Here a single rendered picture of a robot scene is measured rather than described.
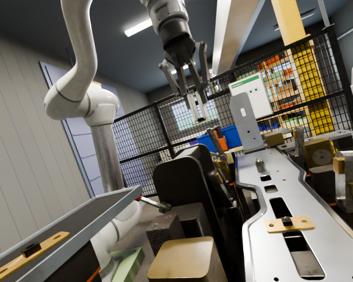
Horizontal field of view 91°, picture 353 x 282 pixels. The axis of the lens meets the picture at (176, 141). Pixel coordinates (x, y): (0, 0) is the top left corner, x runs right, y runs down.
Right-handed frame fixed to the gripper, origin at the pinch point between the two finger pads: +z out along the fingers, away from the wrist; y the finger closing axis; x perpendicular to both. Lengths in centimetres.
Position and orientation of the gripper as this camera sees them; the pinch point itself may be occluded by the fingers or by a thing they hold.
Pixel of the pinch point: (198, 106)
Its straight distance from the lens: 45.2
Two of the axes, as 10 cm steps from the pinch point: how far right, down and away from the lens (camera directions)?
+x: 3.8, -1.8, 9.1
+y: 8.7, -2.6, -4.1
